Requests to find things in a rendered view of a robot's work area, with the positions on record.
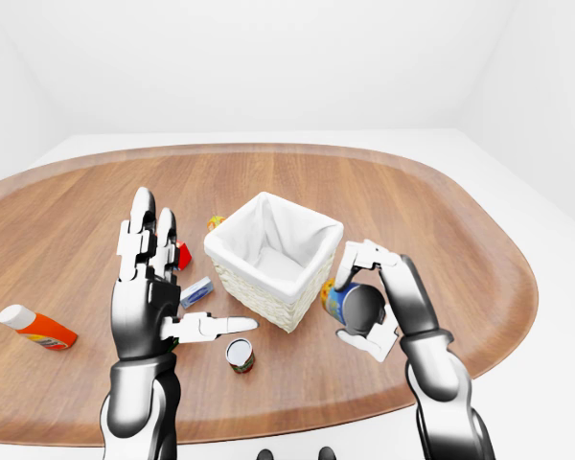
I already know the small red label tin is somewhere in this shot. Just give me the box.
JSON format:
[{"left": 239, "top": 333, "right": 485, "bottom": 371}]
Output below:
[{"left": 224, "top": 337, "right": 256, "bottom": 376}]

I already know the red box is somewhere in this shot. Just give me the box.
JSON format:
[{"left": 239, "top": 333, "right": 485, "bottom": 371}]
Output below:
[{"left": 173, "top": 240, "right": 194, "bottom": 272}]

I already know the orange bottle with white cap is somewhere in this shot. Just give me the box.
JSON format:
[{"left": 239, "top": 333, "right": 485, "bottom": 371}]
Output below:
[{"left": 0, "top": 304, "right": 80, "bottom": 352}]

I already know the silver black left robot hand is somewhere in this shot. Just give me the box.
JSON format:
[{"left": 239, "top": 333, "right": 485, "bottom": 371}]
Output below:
[{"left": 110, "top": 186, "right": 261, "bottom": 361}]

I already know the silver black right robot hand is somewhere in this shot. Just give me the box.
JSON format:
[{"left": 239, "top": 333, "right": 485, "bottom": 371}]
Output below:
[{"left": 333, "top": 239, "right": 455, "bottom": 363}]

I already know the blue white small box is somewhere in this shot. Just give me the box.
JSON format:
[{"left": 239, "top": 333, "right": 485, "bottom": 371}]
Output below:
[{"left": 178, "top": 276, "right": 216, "bottom": 311}]

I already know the white woven basket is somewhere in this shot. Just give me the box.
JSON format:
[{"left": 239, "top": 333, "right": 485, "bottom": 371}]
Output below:
[{"left": 203, "top": 191, "right": 345, "bottom": 334}]

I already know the blue yellow printed tin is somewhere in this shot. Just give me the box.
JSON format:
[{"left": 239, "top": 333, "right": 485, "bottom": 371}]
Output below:
[{"left": 320, "top": 277, "right": 387, "bottom": 339}]

